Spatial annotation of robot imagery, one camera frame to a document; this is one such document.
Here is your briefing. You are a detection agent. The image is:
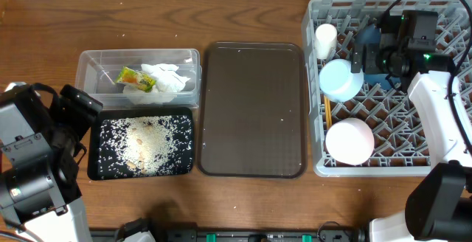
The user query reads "pink bowl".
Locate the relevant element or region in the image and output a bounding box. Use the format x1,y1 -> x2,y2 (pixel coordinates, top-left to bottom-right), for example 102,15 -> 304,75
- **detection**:
324,118 -> 375,165

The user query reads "grey dishwasher rack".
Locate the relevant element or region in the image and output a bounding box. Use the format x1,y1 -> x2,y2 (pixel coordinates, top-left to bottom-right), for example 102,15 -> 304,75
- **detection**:
302,0 -> 470,177

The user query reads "clear plastic waste bin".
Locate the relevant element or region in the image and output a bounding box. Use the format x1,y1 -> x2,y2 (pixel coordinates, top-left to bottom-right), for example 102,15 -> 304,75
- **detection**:
75,49 -> 201,109

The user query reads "yellow green snack wrapper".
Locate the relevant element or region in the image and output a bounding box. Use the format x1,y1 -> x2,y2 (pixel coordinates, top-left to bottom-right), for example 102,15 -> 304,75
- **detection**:
115,66 -> 156,92

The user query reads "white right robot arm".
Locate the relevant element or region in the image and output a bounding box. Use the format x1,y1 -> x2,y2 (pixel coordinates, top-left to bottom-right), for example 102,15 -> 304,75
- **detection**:
352,40 -> 471,242

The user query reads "white napkin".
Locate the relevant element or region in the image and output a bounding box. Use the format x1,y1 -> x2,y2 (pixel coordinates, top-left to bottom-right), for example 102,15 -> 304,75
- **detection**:
122,63 -> 190,105

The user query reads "light blue saucer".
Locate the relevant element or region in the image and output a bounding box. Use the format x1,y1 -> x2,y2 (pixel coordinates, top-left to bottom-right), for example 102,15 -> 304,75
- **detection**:
319,59 -> 364,103

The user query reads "dark blue plate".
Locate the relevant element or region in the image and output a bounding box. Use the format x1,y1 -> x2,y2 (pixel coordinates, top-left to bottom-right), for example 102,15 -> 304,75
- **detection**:
355,24 -> 400,91

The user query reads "cream white cup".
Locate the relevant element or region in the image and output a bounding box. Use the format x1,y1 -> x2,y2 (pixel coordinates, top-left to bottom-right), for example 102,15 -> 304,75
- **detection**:
314,24 -> 337,60

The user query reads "black rectangular tray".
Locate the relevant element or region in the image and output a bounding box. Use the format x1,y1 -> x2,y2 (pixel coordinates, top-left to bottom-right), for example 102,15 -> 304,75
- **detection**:
87,106 -> 195,181

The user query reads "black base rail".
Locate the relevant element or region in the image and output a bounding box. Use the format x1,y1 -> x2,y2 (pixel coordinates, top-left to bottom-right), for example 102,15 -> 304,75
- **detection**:
91,218 -> 369,242

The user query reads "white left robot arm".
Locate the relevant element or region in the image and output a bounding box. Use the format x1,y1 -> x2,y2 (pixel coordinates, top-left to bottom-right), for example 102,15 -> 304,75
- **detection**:
1,83 -> 103,241

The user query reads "leftover rice pile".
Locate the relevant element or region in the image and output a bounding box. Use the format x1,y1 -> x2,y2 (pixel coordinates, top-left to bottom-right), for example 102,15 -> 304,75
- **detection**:
97,115 -> 193,179

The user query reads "brown serving tray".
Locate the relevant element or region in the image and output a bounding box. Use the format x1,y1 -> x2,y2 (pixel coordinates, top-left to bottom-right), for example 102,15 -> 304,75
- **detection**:
196,42 -> 307,179

